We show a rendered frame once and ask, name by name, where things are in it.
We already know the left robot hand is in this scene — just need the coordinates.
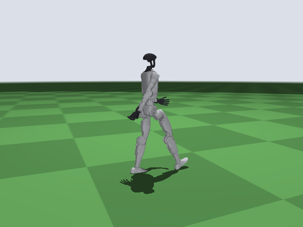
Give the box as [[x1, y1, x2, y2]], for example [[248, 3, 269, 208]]
[[154, 97, 169, 105]]

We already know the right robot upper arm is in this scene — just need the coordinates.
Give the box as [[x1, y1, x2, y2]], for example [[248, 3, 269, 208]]
[[145, 72, 159, 97]]

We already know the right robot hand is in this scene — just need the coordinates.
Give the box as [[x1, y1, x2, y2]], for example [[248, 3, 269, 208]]
[[128, 106, 140, 121]]

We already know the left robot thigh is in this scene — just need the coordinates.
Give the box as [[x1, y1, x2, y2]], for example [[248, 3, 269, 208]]
[[136, 110, 151, 145]]

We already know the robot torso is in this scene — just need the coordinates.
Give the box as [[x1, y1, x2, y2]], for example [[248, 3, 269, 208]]
[[142, 69, 159, 116]]

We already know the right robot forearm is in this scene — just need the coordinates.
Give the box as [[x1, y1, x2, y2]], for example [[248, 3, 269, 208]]
[[138, 91, 152, 112]]

